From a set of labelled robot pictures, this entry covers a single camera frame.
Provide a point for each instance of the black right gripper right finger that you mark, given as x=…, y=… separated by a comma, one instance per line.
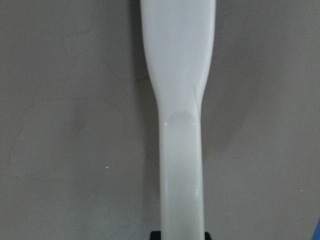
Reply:
x=207, y=236

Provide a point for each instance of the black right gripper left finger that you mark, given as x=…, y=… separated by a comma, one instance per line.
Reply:
x=155, y=235

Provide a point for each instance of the beige hand brush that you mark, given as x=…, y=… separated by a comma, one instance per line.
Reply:
x=178, y=38

